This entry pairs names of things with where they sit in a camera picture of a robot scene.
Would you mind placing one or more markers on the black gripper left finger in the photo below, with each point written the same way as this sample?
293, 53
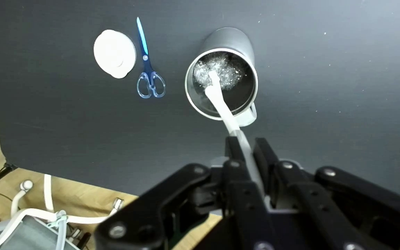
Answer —
236, 199

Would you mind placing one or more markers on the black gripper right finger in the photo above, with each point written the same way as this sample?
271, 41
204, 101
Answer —
301, 195

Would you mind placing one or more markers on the stainless steel flask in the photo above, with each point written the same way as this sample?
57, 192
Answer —
228, 42

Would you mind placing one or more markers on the white round case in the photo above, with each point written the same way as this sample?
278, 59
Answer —
113, 53

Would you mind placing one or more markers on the grey box device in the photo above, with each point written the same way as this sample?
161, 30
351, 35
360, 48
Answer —
28, 234

